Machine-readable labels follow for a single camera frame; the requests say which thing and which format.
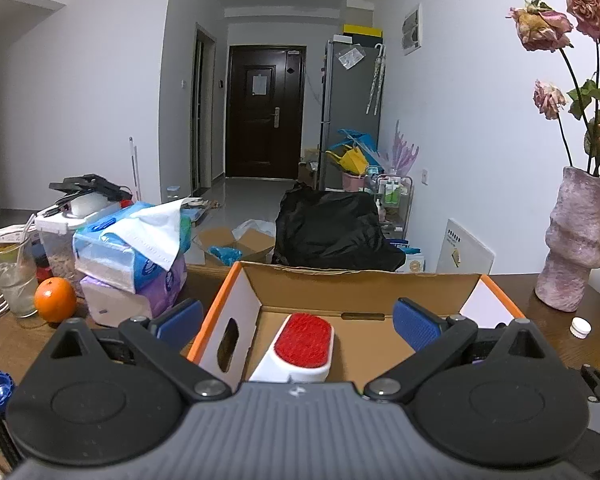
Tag clear plastic food container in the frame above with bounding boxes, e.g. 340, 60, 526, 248
34, 200, 122, 281

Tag white red lint brush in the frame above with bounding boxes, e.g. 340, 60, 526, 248
248, 312, 336, 385

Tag pink bucket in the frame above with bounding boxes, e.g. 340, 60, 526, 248
341, 170, 369, 192

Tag grey fridge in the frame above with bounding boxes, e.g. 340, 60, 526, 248
320, 39, 383, 191

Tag pink feather decoration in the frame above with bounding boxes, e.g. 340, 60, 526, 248
380, 120, 421, 173

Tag black folding stand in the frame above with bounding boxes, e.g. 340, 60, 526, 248
48, 174, 133, 206

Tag black bag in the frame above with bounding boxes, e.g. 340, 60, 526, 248
272, 182, 406, 272

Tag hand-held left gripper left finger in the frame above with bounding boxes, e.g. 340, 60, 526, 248
51, 298, 233, 402

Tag trolley cart with bottles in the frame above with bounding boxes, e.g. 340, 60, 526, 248
367, 172, 413, 233

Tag clear glass cup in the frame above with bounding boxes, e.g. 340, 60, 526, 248
0, 232, 40, 318

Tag dark brown door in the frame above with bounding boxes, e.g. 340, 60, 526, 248
225, 45, 307, 180

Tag blue tissue pack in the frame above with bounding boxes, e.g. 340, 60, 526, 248
72, 197, 193, 293

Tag orange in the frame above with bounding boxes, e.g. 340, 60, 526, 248
34, 276, 78, 324

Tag hanging folded umbrellas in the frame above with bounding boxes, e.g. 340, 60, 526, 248
366, 44, 386, 116

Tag purple tissue pack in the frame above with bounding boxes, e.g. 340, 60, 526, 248
79, 255, 188, 328

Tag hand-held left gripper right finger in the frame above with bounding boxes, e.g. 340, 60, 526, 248
364, 297, 551, 402

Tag pink ceramic vase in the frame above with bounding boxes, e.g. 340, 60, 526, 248
535, 166, 600, 312

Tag white flat box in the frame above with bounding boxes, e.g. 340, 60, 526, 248
437, 218, 495, 275

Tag open brown cardboard box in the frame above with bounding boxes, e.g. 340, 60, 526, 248
192, 220, 276, 266

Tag blue and yellow bags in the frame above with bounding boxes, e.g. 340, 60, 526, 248
325, 129, 383, 173

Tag red cardboard box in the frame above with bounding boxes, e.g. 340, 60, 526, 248
186, 260, 528, 387

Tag dried pink roses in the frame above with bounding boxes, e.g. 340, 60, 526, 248
509, 0, 600, 181

